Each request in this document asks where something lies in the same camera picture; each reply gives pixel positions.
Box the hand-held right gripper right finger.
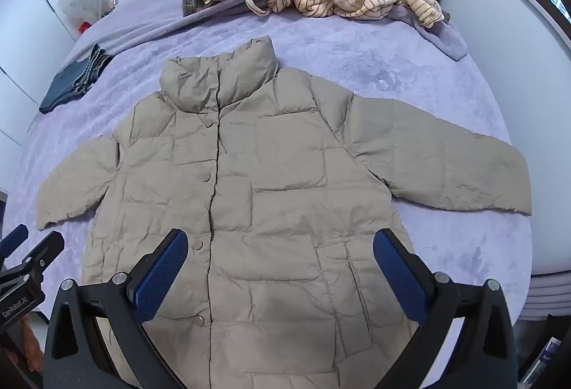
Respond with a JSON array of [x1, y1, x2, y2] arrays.
[[373, 228, 518, 389]]

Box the purple plush blanket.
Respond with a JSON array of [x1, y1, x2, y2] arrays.
[[27, 0, 534, 389]]

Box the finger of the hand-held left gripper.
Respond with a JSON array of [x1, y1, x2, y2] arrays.
[[0, 231, 66, 285], [0, 225, 29, 259]]

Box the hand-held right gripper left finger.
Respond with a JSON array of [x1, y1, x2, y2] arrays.
[[43, 228, 189, 389]]

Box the folded blue jeans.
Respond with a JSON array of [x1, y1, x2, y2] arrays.
[[39, 43, 114, 114]]

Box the beige puffer jacket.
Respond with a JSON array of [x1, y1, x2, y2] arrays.
[[36, 36, 533, 389]]

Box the white wardrobe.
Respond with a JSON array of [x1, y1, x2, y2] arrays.
[[0, 0, 126, 193]]

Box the grey purple garment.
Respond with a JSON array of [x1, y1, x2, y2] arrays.
[[244, 0, 467, 62]]

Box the grey bed base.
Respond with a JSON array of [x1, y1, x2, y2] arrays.
[[521, 272, 571, 324]]

